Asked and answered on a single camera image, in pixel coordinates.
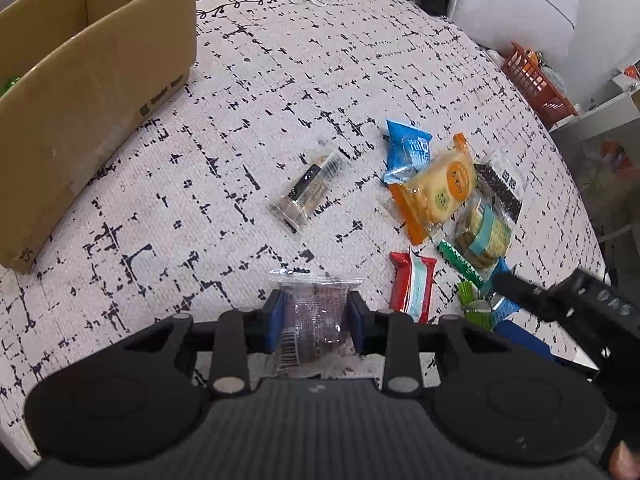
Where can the red white snack packet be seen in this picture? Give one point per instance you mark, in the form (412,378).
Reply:
(412,285)

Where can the clear purple snack packet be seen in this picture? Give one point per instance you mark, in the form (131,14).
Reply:
(315,325)

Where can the red plastic basket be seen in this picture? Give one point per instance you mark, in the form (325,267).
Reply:
(535,80)

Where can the brown cardboard box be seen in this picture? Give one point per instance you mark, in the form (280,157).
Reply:
(100,100)

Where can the tiny green foil packet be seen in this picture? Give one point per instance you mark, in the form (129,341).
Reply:
(467,292)

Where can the green striped strip packet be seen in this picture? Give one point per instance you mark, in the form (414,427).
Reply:
(457,260)

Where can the small blue snack packet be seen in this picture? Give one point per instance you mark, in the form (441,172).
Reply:
(501,265)

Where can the white black printed blanket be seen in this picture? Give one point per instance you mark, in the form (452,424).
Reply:
(200,185)

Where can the teal cookie packet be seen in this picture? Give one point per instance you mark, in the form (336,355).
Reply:
(482,232)

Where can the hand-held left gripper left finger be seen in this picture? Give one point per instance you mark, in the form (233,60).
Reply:
(272,320)

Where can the white desk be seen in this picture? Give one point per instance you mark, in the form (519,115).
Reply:
(600,120)

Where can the orange cracker packet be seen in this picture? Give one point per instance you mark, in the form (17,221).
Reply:
(435,192)

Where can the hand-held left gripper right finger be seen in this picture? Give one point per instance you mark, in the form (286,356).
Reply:
(357,322)

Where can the person's right hand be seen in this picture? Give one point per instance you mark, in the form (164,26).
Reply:
(627,462)

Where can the clear dark snack bar packet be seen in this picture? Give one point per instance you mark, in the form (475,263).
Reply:
(310,190)

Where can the black white cake packet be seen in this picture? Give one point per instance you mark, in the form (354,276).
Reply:
(502,185)

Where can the grey laptop bag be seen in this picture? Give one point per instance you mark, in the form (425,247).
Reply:
(515,0)

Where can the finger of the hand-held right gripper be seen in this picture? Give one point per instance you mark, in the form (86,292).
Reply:
(525,340)
(525,292)

